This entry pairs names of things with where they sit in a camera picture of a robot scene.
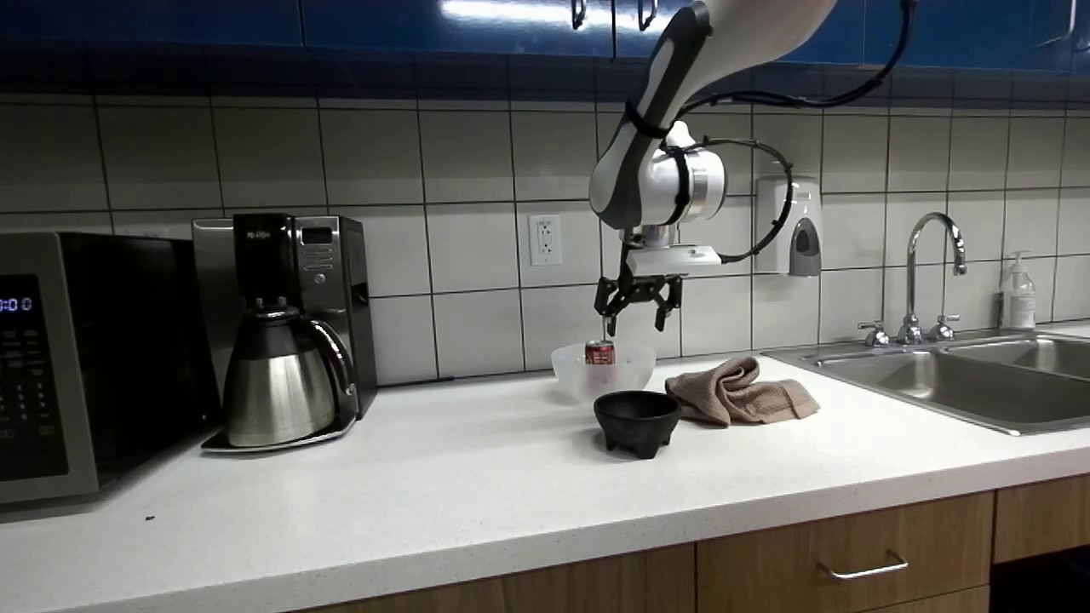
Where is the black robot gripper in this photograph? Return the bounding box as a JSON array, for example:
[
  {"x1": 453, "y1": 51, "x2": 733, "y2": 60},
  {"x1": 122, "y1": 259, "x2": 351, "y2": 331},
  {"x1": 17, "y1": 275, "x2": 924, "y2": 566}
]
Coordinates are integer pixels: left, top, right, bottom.
[{"x1": 590, "y1": 270, "x2": 687, "y2": 345}]

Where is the stainless steel carafe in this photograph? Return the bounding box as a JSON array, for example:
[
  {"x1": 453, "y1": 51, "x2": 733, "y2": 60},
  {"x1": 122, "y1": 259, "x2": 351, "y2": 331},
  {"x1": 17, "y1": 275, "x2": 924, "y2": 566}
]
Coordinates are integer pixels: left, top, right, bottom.
[{"x1": 217, "y1": 307, "x2": 362, "y2": 450}]

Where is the black bowl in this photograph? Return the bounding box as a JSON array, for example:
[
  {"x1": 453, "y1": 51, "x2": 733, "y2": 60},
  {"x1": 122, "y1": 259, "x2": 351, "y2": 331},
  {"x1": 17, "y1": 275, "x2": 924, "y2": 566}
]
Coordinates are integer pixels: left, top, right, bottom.
[{"x1": 590, "y1": 389, "x2": 686, "y2": 463}]

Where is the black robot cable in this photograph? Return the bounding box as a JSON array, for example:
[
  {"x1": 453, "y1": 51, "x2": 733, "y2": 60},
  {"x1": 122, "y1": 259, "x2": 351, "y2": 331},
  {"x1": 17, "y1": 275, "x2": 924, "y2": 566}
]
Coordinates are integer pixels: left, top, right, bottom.
[{"x1": 674, "y1": 0, "x2": 918, "y2": 270}]

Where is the chrome sink faucet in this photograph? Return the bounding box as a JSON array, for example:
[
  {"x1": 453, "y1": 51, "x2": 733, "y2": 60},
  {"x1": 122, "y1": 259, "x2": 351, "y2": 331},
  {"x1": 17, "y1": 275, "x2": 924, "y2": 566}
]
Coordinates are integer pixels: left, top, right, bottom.
[{"x1": 899, "y1": 211, "x2": 971, "y2": 348}]

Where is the black coffee maker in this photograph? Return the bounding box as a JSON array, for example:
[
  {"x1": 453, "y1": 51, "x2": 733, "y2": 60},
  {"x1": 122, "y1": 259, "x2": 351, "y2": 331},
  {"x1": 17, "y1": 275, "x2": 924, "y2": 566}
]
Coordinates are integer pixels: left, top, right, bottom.
[{"x1": 187, "y1": 211, "x2": 382, "y2": 457}]

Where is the clear soap bottle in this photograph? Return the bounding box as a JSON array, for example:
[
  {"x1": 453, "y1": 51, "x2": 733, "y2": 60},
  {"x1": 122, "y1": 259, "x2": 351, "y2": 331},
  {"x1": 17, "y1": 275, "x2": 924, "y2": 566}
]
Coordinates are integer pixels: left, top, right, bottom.
[{"x1": 994, "y1": 252, "x2": 1041, "y2": 337}]

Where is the translucent plastic bowl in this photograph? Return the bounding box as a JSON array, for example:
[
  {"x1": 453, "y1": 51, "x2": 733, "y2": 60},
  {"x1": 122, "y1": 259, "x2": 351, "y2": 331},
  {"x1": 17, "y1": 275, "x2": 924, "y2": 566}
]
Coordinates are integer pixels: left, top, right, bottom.
[{"x1": 549, "y1": 337, "x2": 660, "y2": 407}]

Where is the white wall outlet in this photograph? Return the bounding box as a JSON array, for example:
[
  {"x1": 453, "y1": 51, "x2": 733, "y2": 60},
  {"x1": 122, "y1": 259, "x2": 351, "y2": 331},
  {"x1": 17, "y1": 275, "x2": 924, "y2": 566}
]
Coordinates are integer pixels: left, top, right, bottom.
[{"x1": 526, "y1": 216, "x2": 569, "y2": 272}]

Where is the blue upper cabinet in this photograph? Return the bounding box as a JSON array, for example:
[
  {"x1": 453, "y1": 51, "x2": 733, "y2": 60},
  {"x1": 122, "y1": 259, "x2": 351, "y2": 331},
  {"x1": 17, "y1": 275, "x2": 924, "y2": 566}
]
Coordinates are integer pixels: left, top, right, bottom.
[{"x1": 0, "y1": 0, "x2": 1090, "y2": 103}]

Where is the silver drawer handle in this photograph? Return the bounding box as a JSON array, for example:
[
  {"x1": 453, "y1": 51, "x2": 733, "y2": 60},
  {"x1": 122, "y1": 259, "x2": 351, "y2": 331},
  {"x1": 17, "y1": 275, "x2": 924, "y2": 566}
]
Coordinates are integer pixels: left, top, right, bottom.
[{"x1": 815, "y1": 549, "x2": 913, "y2": 586}]

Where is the brown folded towel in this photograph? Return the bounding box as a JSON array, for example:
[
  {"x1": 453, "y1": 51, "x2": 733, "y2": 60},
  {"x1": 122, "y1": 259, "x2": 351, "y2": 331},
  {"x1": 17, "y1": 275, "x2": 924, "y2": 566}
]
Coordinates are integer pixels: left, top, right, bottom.
[{"x1": 660, "y1": 353, "x2": 823, "y2": 433}]

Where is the wooden lower cabinet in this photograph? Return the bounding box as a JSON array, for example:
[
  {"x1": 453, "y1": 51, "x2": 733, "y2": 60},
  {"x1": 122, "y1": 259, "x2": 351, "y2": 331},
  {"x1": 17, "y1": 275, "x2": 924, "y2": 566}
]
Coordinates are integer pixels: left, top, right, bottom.
[{"x1": 301, "y1": 473, "x2": 1090, "y2": 613}]

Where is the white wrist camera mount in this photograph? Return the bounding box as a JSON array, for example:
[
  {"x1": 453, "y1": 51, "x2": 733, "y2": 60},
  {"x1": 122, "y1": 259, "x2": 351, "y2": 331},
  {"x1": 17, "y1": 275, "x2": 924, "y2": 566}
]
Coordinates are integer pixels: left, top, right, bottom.
[{"x1": 619, "y1": 220, "x2": 725, "y2": 279}]

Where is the black steel microwave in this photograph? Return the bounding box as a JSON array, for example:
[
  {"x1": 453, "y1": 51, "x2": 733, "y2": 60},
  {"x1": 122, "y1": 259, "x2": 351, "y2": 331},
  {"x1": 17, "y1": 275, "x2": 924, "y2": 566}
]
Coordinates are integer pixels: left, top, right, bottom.
[{"x1": 0, "y1": 231, "x2": 221, "y2": 510}]

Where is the stainless steel double sink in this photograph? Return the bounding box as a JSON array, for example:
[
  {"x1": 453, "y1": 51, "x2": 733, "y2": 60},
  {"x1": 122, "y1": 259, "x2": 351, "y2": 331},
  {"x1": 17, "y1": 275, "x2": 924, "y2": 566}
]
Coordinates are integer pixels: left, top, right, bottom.
[{"x1": 806, "y1": 331, "x2": 1090, "y2": 443}]

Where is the white wall soap dispenser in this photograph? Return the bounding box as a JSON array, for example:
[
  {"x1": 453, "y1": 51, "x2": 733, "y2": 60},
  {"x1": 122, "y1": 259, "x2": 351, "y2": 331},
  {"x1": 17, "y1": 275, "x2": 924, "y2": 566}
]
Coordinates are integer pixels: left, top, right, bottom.
[{"x1": 750, "y1": 177, "x2": 823, "y2": 279}]

